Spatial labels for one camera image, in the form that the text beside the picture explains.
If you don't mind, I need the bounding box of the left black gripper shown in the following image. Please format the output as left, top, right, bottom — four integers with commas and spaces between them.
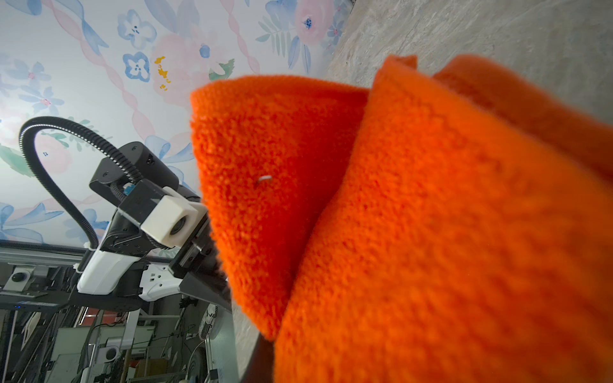
88, 142, 230, 309

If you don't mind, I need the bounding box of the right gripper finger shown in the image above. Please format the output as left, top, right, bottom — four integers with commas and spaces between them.
241, 335, 275, 383

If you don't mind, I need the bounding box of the orange microfiber cloth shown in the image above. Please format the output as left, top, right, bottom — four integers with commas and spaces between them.
191, 55, 612, 382

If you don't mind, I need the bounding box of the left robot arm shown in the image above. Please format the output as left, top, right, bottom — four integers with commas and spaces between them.
78, 142, 231, 311

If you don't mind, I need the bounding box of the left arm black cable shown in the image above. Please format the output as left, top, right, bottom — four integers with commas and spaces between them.
18, 116, 145, 250

